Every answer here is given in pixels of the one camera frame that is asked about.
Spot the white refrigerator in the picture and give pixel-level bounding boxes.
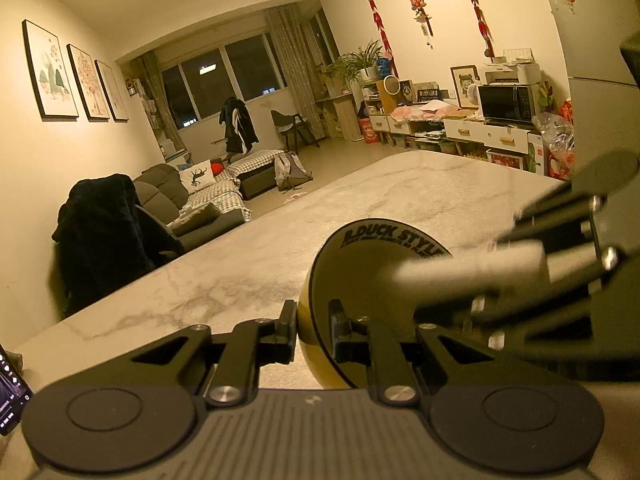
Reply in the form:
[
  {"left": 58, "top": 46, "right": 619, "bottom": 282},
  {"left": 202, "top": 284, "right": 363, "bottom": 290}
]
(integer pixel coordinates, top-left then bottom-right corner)
[{"left": 542, "top": 0, "right": 640, "bottom": 181}]

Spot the wooden shelf unit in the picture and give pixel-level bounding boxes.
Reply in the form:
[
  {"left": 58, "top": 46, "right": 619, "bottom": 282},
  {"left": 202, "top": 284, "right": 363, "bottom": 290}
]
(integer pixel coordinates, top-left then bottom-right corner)
[{"left": 315, "top": 62, "right": 363, "bottom": 142}]

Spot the white drawer cabinet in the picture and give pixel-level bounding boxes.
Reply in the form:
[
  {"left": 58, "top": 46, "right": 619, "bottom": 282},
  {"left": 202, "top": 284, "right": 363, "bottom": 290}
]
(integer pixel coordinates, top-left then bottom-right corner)
[{"left": 442, "top": 116, "right": 536, "bottom": 160}]

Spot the black fluffy coat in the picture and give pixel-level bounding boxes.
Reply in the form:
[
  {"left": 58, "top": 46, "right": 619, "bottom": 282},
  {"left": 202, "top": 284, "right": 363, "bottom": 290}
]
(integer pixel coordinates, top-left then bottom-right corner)
[{"left": 51, "top": 173, "right": 171, "bottom": 317}]

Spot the black dining chair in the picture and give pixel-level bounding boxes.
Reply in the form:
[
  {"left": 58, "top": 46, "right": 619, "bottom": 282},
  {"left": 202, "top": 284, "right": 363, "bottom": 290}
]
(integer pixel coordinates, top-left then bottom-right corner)
[{"left": 132, "top": 205, "right": 187, "bottom": 266}]

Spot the framed pale picture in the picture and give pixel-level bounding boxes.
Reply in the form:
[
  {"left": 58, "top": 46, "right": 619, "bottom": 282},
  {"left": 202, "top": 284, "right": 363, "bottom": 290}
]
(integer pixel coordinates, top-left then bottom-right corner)
[{"left": 95, "top": 60, "right": 130, "bottom": 122}]

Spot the dark wooden chair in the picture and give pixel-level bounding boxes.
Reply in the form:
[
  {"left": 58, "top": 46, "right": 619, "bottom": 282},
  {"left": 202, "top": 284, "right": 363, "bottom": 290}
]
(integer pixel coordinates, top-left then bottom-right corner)
[{"left": 271, "top": 109, "right": 322, "bottom": 153}]

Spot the large window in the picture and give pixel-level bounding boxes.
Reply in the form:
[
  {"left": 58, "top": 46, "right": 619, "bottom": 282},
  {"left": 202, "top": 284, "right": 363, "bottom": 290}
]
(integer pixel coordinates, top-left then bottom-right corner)
[{"left": 160, "top": 32, "right": 288, "bottom": 128}]

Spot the white storage shelf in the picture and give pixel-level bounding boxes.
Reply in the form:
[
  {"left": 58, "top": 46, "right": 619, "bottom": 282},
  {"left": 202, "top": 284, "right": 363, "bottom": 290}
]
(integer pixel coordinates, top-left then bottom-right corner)
[{"left": 124, "top": 77, "right": 190, "bottom": 163}]

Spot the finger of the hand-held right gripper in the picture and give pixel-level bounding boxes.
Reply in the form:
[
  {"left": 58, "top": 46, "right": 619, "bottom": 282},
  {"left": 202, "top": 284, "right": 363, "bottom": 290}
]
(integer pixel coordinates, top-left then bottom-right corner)
[
  {"left": 415, "top": 274, "right": 600, "bottom": 355},
  {"left": 514, "top": 192, "right": 609, "bottom": 262}
]

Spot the grey sofa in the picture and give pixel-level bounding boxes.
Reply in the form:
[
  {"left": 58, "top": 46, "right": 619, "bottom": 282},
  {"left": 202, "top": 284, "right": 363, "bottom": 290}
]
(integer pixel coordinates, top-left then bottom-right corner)
[{"left": 131, "top": 162, "right": 282, "bottom": 252}]

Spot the white printer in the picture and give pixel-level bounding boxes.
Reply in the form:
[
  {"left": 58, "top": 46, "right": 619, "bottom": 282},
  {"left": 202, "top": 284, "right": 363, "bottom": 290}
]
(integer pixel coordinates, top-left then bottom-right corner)
[{"left": 481, "top": 62, "right": 542, "bottom": 86}]

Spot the black white jacket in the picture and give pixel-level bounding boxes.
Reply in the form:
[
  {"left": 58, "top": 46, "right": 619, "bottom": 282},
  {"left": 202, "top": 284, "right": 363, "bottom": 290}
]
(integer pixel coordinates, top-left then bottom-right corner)
[{"left": 218, "top": 96, "right": 261, "bottom": 154}]

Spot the white sponge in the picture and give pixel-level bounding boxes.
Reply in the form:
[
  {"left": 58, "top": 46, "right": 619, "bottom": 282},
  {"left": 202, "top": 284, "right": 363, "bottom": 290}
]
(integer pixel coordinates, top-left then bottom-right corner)
[{"left": 392, "top": 247, "right": 551, "bottom": 286}]

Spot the striped blanket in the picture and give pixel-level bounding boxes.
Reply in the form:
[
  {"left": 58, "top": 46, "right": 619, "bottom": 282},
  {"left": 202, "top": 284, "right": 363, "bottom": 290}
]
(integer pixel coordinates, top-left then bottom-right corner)
[{"left": 181, "top": 149, "right": 287, "bottom": 213}]

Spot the yellow white ceramic bowl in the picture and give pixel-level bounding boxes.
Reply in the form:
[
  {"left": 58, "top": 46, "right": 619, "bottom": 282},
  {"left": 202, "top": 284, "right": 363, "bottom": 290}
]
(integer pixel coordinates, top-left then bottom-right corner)
[{"left": 297, "top": 217, "right": 456, "bottom": 390}]

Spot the smartphone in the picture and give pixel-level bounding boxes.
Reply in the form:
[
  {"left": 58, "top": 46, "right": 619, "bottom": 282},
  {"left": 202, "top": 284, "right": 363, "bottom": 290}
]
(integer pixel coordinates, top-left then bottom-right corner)
[{"left": 0, "top": 342, "right": 34, "bottom": 437}]

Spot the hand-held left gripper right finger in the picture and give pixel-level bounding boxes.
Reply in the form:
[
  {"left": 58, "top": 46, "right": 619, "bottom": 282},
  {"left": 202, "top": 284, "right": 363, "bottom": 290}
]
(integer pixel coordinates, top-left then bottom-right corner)
[{"left": 327, "top": 299, "right": 505, "bottom": 406}]

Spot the pink cloth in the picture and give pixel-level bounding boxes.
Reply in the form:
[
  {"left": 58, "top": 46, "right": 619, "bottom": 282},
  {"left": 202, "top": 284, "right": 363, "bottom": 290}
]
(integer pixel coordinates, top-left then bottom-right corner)
[{"left": 390, "top": 101, "right": 458, "bottom": 122}]

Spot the white low cabinet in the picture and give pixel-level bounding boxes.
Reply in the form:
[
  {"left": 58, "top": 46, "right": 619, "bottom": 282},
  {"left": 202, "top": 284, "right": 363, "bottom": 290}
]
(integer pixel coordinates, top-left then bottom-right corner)
[{"left": 367, "top": 112, "right": 447, "bottom": 150}]

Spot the red hanging string decoration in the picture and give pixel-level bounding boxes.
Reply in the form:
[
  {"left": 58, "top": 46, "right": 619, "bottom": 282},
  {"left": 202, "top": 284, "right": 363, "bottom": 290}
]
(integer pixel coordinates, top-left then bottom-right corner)
[
  {"left": 455, "top": 0, "right": 496, "bottom": 59},
  {"left": 356, "top": 0, "right": 394, "bottom": 66}
]

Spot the framed portrait picture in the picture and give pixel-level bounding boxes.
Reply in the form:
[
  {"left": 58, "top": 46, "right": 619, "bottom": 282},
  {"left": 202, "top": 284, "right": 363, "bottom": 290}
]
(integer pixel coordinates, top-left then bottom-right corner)
[{"left": 450, "top": 65, "right": 482, "bottom": 109}]

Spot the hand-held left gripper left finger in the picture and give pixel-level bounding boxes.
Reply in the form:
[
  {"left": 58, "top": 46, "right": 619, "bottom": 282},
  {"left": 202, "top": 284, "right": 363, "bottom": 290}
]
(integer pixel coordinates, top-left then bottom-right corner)
[{"left": 129, "top": 300, "right": 300, "bottom": 407}]

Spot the clear plastic bag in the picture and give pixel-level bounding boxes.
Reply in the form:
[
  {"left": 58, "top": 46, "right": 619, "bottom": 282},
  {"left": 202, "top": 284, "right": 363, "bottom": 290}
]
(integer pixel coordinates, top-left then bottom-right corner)
[{"left": 531, "top": 111, "right": 576, "bottom": 182}]

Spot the patterned curtain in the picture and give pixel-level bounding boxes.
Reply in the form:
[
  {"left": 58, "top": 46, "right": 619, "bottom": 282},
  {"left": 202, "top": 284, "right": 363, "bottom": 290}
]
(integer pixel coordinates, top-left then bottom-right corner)
[
  {"left": 264, "top": 5, "right": 327, "bottom": 138},
  {"left": 131, "top": 52, "right": 188, "bottom": 153}
]

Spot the white deer print pillow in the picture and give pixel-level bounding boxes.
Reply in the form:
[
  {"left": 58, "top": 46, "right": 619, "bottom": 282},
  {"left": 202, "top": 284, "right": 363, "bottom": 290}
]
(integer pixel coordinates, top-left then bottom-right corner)
[{"left": 177, "top": 159, "right": 213, "bottom": 190}]

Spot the side window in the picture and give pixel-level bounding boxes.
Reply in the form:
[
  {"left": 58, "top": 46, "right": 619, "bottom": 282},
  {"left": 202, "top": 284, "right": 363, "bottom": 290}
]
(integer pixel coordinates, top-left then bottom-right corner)
[{"left": 306, "top": 10, "right": 341, "bottom": 68}]

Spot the framed green tree picture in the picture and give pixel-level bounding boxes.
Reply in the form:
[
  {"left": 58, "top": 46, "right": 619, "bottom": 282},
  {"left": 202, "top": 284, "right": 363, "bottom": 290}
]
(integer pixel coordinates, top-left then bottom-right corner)
[{"left": 22, "top": 20, "right": 80, "bottom": 121}]

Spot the round table mirror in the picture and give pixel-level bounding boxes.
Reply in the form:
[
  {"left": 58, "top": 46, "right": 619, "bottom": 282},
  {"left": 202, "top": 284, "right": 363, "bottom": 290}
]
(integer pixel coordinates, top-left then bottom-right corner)
[{"left": 376, "top": 76, "right": 402, "bottom": 112}]

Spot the green potted plant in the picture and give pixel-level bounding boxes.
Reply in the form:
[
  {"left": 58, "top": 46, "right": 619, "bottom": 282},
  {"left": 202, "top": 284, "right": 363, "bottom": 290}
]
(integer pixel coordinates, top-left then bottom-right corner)
[{"left": 330, "top": 40, "right": 385, "bottom": 83}]

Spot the black microwave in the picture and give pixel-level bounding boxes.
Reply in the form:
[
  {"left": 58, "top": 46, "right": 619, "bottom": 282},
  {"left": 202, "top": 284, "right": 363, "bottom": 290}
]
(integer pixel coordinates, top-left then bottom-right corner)
[{"left": 477, "top": 84, "right": 542, "bottom": 124}]

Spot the grey backpack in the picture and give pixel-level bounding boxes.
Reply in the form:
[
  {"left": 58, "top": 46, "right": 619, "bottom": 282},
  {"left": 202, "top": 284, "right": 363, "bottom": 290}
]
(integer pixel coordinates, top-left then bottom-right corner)
[{"left": 274, "top": 152, "right": 313, "bottom": 192}]

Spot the framed pink tree picture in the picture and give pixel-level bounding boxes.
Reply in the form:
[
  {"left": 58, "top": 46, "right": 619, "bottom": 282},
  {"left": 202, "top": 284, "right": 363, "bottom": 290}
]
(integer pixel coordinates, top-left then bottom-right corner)
[{"left": 66, "top": 44, "right": 111, "bottom": 122}]

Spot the grey cushion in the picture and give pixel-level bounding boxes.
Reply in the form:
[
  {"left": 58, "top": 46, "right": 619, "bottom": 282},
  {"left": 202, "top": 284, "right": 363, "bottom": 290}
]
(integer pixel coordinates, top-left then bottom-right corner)
[{"left": 167, "top": 204, "right": 223, "bottom": 235}]

